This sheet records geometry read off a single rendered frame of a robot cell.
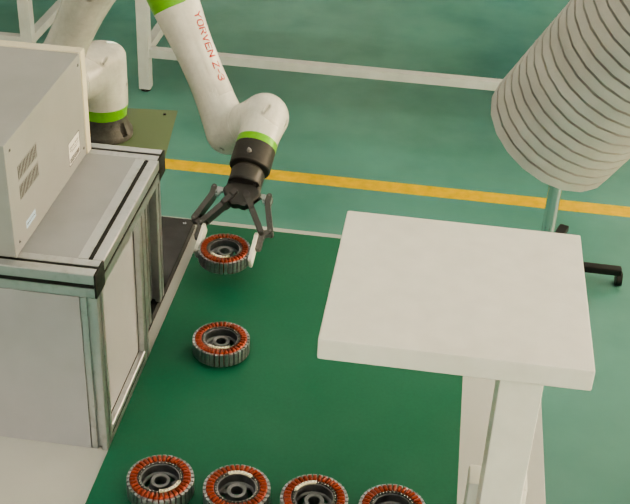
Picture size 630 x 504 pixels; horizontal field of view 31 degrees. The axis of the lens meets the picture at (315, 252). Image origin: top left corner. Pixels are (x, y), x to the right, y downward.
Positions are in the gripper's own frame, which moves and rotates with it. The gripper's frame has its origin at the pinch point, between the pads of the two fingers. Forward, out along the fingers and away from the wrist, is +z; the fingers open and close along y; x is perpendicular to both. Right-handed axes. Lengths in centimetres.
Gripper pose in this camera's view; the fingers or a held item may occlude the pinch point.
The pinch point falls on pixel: (224, 251)
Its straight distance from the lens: 244.4
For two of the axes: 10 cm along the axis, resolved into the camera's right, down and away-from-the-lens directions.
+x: -0.6, -4.5, -8.9
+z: -2.3, 8.8, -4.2
